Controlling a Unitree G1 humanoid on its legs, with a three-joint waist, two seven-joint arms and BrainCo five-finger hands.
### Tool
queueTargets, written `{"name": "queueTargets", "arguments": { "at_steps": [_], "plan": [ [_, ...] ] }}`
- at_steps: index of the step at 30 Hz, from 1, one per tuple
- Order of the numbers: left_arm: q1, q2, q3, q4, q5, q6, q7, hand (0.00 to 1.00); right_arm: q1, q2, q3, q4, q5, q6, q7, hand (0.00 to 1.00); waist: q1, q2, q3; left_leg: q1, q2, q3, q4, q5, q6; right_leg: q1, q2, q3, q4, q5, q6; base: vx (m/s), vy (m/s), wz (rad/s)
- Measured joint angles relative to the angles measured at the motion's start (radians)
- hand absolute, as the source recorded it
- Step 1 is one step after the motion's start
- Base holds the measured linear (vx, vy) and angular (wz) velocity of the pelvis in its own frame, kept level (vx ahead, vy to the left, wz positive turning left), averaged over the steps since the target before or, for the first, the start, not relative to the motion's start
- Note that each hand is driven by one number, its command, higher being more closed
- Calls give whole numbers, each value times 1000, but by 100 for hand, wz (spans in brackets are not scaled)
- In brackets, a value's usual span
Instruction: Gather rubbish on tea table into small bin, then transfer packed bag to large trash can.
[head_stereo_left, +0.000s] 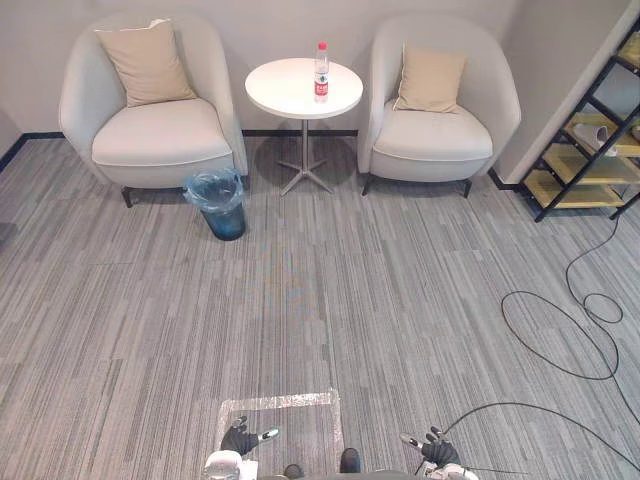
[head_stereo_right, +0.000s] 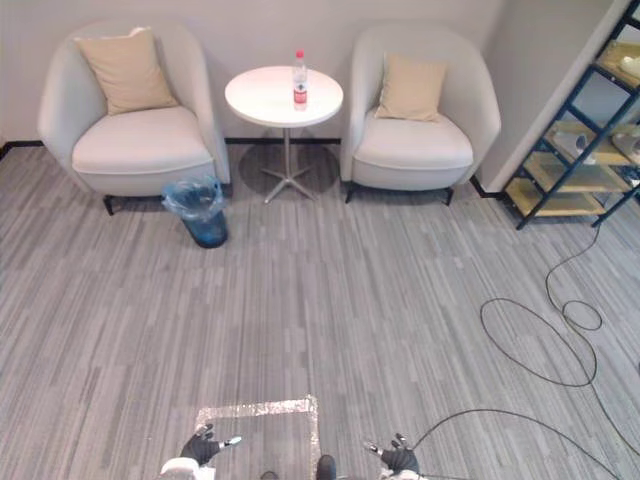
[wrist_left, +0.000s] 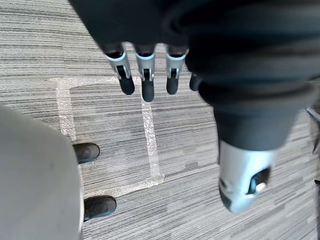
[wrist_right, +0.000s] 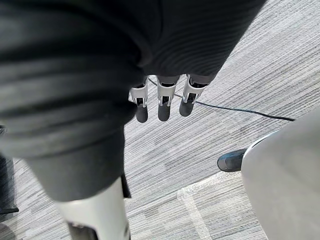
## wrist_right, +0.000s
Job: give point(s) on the dark robot foot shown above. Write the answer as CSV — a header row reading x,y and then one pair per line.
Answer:
x,y
230,160

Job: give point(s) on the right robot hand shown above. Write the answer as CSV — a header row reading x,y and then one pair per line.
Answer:
x,y
100,62

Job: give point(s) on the clear floor tape strip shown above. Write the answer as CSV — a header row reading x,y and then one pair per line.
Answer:
x,y
197,200

